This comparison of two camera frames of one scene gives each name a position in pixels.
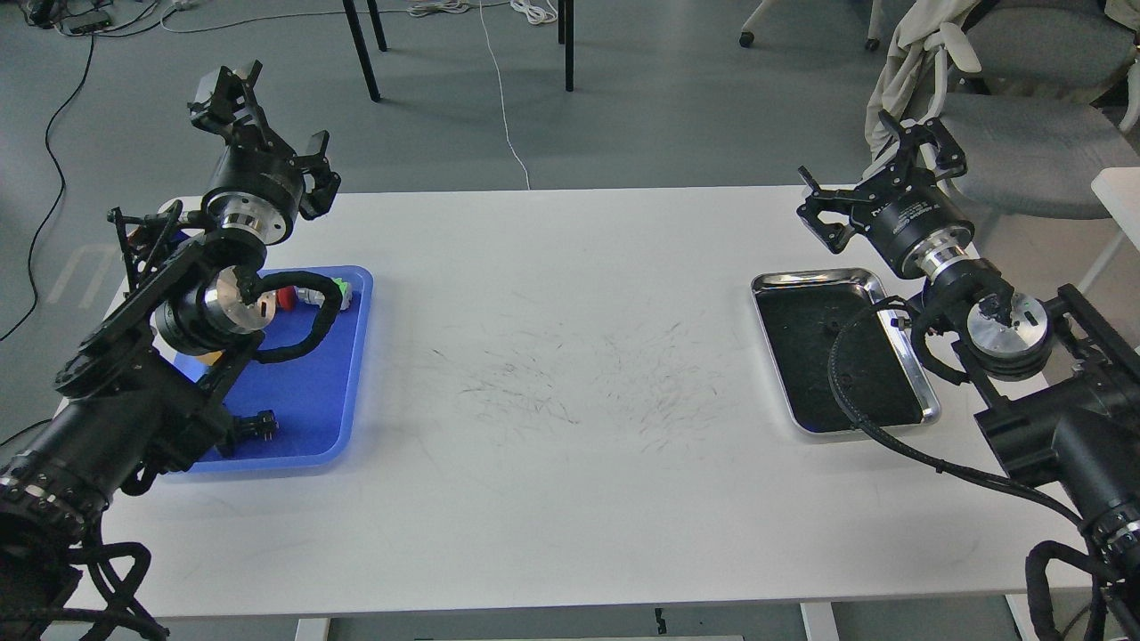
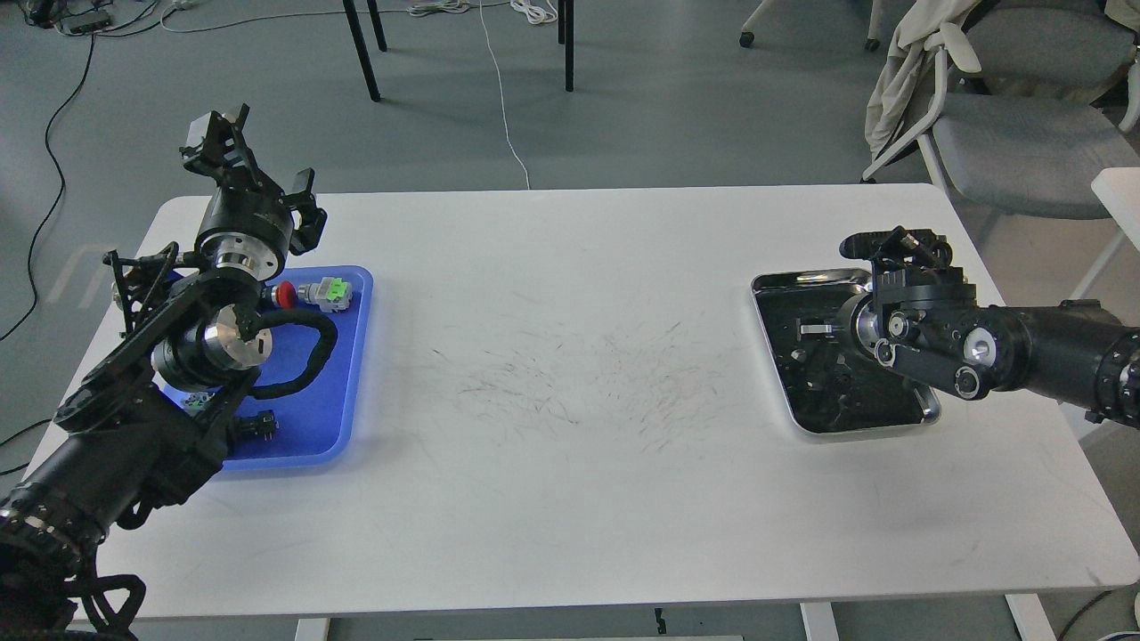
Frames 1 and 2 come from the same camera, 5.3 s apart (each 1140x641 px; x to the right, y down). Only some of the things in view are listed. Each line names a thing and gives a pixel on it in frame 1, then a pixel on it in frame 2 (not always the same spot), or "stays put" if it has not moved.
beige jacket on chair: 919,24 stays put
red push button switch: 287,296 stays put
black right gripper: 920,230 to 868,314
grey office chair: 1051,103 stays put
